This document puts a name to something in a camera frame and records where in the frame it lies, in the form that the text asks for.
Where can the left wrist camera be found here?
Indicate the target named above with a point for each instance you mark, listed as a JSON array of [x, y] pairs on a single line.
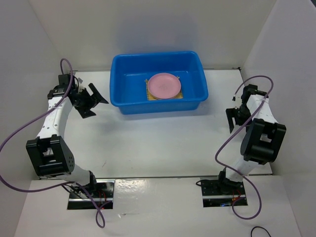
[[77, 82]]

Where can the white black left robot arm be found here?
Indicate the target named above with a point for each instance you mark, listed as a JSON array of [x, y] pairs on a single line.
[[49, 154]]

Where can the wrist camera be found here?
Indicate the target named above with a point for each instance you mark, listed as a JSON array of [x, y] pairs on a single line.
[[77, 82], [237, 101]]

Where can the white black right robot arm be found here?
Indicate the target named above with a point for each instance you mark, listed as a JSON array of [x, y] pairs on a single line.
[[262, 141]]

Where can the orange plastic plate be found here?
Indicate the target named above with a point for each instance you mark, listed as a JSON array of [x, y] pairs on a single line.
[[150, 97]]

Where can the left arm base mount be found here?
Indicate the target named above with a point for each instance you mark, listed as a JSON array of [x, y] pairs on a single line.
[[103, 196]]

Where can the square bamboo woven tray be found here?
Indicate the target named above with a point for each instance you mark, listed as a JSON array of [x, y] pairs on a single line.
[[181, 95]]

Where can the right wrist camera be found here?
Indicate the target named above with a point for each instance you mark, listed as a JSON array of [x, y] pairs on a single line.
[[237, 101]]

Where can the blue plastic bin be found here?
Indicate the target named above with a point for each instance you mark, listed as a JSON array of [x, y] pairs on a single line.
[[130, 74]]

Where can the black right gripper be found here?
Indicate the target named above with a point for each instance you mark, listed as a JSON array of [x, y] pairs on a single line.
[[231, 113]]

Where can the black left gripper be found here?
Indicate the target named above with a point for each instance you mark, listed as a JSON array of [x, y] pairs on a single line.
[[85, 111]]

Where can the pink plastic plate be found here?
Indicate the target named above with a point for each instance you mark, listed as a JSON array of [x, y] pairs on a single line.
[[164, 86]]

